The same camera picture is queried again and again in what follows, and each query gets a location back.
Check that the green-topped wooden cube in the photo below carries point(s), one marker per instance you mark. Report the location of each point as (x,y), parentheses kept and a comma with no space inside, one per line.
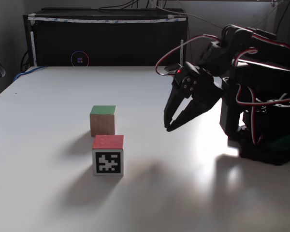
(102,123)

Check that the red-topped wooden cube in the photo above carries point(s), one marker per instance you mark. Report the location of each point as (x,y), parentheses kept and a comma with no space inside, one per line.
(108,163)

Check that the black computer case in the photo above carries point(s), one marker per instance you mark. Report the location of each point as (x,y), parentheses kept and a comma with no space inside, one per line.
(111,41)

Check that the camera module on bracket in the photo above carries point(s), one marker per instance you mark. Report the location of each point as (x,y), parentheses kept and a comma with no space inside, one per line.
(171,68)

